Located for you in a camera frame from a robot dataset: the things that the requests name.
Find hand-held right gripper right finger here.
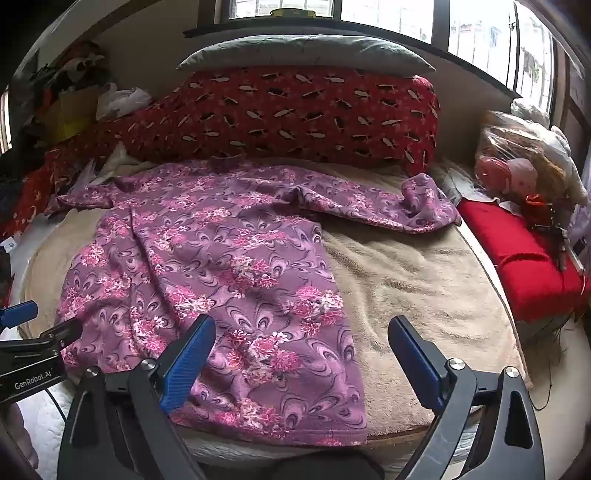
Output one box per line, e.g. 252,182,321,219
387,315,546,480

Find yellow bag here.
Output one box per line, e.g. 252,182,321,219
46,90,101,145

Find red shiny ornament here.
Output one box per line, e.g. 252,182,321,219
524,193,556,232

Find grey pillow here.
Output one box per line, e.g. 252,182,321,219
178,36,437,77

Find window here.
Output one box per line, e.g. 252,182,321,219
217,0,561,116

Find pink plush toy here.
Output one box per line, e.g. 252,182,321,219
475,154,539,195

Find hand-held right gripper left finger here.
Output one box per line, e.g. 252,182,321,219
55,315,218,480

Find clear plastic bag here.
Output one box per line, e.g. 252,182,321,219
475,111,583,208

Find white cloth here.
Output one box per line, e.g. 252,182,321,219
69,141,139,195

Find person's left forearm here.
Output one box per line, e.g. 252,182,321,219
0,401,40,469

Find yellow object on sill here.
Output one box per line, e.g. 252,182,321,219
270,7,318,19

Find purple floral garment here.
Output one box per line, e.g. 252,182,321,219
54,159,462,448

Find white plastic bag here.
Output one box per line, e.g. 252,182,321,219
96,83,153,121

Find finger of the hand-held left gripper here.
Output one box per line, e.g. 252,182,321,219
0,300,40,329
39,318,84,357

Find plain red cloth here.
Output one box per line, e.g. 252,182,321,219
457,198,588,324

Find white quilted mattress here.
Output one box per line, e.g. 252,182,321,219
7,217,112,480

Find beige fleece blanket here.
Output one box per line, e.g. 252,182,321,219
23,154,532,439

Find large white bag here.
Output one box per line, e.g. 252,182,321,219
510,97,590,206

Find pile of dark clothes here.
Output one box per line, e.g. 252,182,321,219
25,41,110,100

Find thin wires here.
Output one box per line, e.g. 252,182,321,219
531,318,588,412

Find red patterned quilt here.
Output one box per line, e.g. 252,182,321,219
0,65,441,241

